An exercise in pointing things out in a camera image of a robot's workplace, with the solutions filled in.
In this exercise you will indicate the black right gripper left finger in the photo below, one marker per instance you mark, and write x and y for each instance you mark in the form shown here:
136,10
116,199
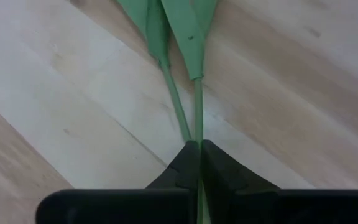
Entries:
120,207

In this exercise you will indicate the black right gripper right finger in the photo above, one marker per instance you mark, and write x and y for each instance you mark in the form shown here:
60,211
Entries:
291,207

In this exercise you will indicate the yellow and red artificial tulip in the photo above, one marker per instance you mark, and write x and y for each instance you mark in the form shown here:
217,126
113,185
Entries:
188,40

